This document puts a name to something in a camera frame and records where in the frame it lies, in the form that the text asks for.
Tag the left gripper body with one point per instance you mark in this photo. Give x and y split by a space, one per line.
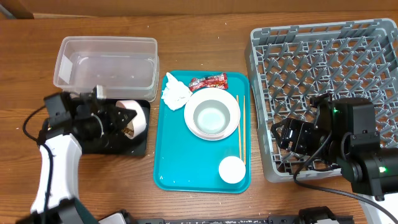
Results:
99 122

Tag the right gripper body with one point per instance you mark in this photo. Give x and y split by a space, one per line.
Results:
306 139

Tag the brown food scraps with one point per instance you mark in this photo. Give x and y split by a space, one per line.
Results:
129 132

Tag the white paper cup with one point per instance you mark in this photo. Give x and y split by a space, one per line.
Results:
232 169

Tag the white napkin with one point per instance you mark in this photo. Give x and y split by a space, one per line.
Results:
175 94

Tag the grey bowl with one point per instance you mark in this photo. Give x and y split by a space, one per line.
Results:
211 117

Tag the red snack wrapper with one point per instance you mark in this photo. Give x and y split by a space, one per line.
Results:
216 81

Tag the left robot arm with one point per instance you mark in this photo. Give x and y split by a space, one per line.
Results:
57 199

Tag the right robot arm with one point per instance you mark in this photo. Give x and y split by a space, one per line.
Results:
344 133

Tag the grey dishwasher rack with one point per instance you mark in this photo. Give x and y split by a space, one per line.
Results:
287 65

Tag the black plastic tray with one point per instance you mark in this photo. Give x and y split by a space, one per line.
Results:
117 144

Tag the left wooden chopstick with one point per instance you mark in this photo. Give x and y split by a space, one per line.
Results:
239 130

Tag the clear plastic bin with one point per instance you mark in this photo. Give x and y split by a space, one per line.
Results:
126 67

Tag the large white plate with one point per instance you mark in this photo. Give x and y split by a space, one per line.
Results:
212 94

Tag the teal serving tray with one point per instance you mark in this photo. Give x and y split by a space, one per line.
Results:
185 162

